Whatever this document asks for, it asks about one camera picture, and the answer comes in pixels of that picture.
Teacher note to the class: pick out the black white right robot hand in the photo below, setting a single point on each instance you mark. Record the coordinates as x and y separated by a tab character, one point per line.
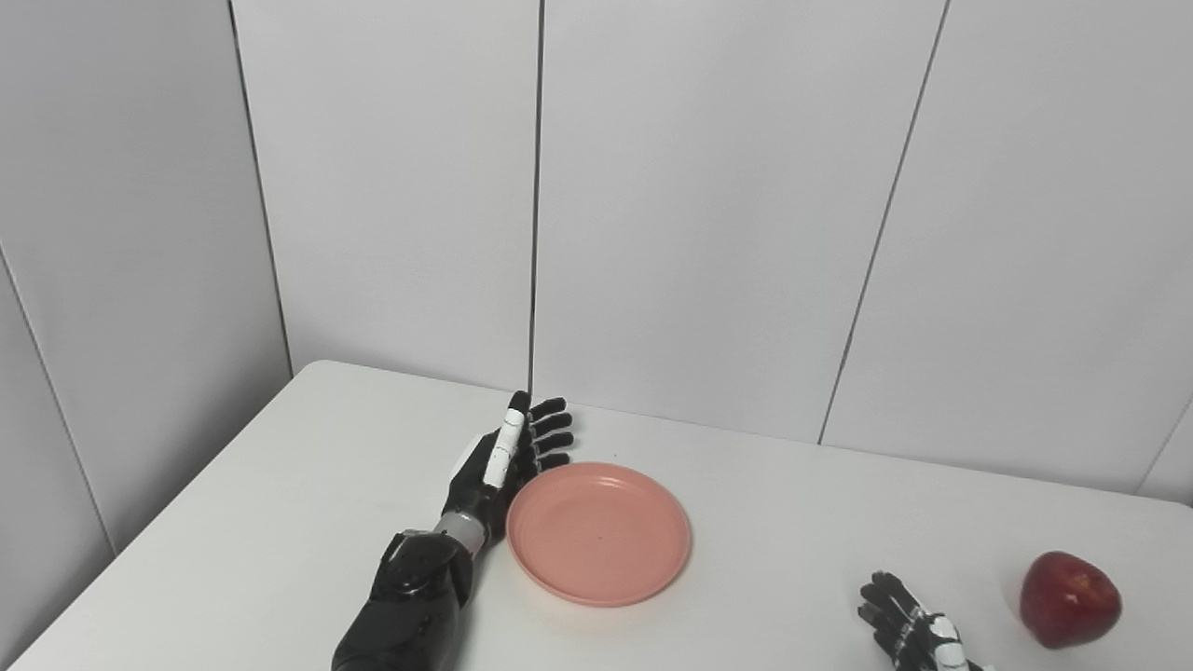
918	638

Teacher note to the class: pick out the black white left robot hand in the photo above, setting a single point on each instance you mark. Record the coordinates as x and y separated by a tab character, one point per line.
485	485

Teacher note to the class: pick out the pink round plastic plate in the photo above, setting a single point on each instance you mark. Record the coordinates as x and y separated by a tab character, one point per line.
598	535

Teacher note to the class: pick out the red apple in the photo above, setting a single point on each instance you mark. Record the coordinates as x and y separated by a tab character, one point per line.
1070	601

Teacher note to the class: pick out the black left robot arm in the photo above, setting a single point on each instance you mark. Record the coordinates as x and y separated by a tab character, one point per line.
410	606

